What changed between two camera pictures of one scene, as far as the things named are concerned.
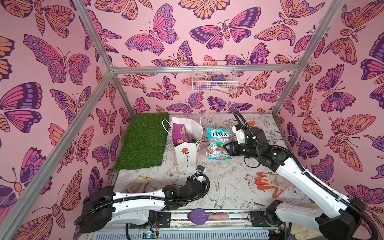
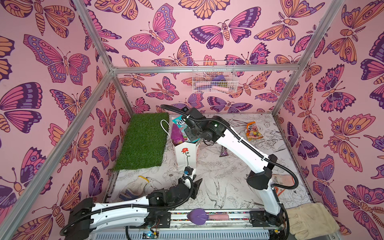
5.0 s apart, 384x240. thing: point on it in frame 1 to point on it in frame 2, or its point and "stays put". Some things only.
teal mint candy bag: x=217 y=138 to x=180 y=124
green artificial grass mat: x=143 y=144 stays put
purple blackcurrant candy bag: x=180 y=134 stays put
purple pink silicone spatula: x=199 y=217 stays put
